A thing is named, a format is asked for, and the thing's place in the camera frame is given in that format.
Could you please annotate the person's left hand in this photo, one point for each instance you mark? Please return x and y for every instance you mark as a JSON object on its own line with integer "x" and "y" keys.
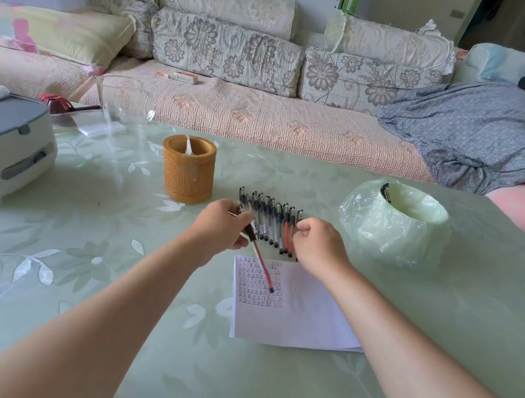
{"x": 217, "y": 231}

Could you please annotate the person's right hand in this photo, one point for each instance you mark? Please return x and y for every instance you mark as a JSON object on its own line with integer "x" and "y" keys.
{"x": 322, "y": 249}

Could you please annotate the person's left fingers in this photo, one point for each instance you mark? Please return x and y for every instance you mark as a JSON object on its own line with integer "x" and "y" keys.
{"x": 242, "y": 233}

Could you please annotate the person's right fingers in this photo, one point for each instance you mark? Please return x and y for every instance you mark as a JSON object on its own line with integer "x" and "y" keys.
{"x": 301, "y": 233}

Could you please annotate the red ink gel pen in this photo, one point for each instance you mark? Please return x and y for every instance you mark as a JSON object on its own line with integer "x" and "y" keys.
{"x": 260, "y": 262}

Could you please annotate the person's left forearm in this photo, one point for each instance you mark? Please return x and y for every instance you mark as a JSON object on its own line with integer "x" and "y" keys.
{"x": 84, "y": 337}

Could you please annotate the person's right forearm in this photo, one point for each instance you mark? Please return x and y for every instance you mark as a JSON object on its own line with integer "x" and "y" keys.
{"x": 422, "y": 383}

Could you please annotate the row of black capped pens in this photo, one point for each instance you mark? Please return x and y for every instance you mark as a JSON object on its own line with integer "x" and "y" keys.
{"x": 267, "y": 217}

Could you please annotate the brown bamboo pen holder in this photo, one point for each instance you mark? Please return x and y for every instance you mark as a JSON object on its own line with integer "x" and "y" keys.
{"x": 186, "y": 173}

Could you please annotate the white paper sheet with writing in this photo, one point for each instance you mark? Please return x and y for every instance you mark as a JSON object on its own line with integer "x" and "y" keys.
{"x": 304, "y": 321}

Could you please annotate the bin lined with green bag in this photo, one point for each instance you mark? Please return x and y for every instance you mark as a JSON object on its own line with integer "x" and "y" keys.
{"x": 392, "y": 233}

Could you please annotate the black item in bin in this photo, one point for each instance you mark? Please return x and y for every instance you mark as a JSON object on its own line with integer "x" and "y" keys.
{"x": 386, "y": 192}

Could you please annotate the clear plastic item in holder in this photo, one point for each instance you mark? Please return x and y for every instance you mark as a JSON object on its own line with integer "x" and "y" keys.
{"x": 189, "y": 145}

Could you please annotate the pink quilted sofa cover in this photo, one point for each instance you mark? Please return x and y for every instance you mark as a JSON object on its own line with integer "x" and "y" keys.
{"x": 276, "y": 118}

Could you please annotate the floral grey sofa back cushion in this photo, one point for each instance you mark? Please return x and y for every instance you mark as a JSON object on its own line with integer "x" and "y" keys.
{"x": 357, "y": 82}
{"x": 227, "y": 52}
{"x": 126, "y": 23}

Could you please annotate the small white packet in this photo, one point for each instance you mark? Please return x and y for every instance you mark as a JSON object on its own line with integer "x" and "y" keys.
{"x": 185, "y": 77}

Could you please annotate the orange lighter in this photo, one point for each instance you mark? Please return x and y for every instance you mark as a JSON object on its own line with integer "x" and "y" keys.
{"x": 163, "y": 75}

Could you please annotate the clear glass pitcher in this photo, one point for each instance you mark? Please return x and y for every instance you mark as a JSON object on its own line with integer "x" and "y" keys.
{"x": 120, "y": 105}

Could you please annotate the white flat pad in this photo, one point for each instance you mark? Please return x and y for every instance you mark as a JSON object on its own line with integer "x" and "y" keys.
{"x": 98, "y": 129}

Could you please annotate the grey patterned blanket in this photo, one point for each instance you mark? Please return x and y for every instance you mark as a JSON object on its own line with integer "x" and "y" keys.
{"x": 485, "y": 128}

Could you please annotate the red and black object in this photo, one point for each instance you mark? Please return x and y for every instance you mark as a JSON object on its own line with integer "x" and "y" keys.
{"x": 57, "y": 104}

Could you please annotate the black and white device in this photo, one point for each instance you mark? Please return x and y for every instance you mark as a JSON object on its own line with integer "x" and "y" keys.
{"x": 315, "y": 4}

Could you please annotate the green box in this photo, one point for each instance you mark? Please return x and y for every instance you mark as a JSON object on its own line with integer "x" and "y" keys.
{"x": 350, "y": 3}

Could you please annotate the yellow and pink pillow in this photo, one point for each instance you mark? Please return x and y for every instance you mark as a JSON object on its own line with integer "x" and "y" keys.
{"x": 59, "y": 32}

